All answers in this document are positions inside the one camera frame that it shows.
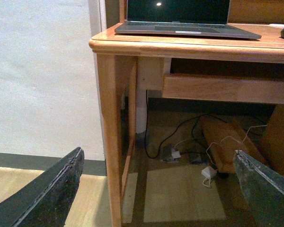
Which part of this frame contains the wooden desk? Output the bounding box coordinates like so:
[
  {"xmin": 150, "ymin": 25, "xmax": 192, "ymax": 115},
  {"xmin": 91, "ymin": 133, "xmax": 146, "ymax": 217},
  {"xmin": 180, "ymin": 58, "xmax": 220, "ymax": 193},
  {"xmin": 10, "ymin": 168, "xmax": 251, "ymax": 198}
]
[{"xmin": 89, "ymin": 0, "xmax": 284, "ymax": 227}]

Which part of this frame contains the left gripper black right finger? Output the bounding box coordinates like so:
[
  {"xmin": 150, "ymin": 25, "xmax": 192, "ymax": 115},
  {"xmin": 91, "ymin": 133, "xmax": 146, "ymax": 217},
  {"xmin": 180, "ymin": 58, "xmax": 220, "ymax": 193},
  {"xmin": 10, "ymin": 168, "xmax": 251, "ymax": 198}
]
[{"xmin": 233, "ymin": 150, "xmax": 284, "ymax": 227}]

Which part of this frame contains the white power adapter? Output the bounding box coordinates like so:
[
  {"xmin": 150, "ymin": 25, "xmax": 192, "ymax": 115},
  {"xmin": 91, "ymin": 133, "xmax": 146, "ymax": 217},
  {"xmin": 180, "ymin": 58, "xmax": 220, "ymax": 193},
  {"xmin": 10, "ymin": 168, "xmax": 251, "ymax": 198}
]
[{"xmin": 201, "ymin": 166, "xmax": 217, "ymax": 188}]

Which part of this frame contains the grey power strip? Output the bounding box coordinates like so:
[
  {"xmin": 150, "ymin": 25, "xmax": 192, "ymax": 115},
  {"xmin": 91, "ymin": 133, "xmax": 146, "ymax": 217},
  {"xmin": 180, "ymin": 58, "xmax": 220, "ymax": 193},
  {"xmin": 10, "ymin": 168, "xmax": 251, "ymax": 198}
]
[{"xmin": 160, "ymin": 144, "xmax": 179, "ymax": 163}]

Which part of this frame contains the white pipe with grey base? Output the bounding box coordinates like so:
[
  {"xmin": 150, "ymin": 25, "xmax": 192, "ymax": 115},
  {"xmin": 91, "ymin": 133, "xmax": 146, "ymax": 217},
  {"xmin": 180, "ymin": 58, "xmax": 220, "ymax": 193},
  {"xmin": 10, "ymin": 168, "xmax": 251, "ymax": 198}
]
[{"xmin": 135, "ymin": 89, "xmax": 147, "ymax": 148}]

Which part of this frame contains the wooden keyboard tray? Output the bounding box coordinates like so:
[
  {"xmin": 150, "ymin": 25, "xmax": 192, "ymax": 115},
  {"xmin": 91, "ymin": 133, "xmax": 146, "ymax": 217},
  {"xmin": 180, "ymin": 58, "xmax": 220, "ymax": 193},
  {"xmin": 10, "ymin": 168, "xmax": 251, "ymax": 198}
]
[{"xmin": 161, "ymin": 58, "xmax": 284, "ymax": 105}]

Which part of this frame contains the grey open laptop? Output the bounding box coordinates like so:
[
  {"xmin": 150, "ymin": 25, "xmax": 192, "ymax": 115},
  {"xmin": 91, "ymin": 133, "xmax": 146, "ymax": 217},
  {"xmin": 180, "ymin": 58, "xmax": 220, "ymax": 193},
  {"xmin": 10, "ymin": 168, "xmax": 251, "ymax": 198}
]
[{"xmin": 115, "ymin": 0, "xmax": 261, "ymax": 40}]

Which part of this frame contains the white thin cable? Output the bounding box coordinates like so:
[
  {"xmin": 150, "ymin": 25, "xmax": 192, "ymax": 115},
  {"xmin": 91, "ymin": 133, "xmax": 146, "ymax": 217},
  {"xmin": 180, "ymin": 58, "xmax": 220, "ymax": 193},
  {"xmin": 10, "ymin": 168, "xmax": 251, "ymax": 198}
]
[{"xmin": 205, "ymin": 124, "xmax": 268, "ymax": 166}]

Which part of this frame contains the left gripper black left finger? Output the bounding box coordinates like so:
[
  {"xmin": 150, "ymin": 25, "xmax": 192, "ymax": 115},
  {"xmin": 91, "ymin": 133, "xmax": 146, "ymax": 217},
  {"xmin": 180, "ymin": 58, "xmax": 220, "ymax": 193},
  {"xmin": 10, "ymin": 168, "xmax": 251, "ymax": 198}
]
[{"xmin": 0, "ymin": 147, "xmax": 84, "ymax": 227}]

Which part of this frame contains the wooden rolling cpu stand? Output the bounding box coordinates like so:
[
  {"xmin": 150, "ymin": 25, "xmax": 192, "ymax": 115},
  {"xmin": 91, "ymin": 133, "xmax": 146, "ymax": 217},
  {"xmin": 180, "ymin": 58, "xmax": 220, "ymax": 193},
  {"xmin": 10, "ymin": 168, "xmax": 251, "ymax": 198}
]
[{"xmin": 200, "ymin": 115, "xmax": 269, "ymax": 174}]

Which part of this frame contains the white plug on floor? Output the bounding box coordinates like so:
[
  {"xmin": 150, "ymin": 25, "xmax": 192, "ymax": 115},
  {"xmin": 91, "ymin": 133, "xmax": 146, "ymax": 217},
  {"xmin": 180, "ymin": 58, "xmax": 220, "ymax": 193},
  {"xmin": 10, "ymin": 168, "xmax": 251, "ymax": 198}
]
[{"xmin": 171, "ymin": 149, "xmax": 181, "ymax": 159}]

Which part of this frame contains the black power cable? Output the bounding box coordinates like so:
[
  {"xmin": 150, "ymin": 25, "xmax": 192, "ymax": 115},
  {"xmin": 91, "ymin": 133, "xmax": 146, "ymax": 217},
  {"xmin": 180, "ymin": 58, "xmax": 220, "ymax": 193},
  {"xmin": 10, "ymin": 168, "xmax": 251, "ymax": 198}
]
[{"xmin": 144, "ymin": 90, "xmax": 228, "ymax": 159}]

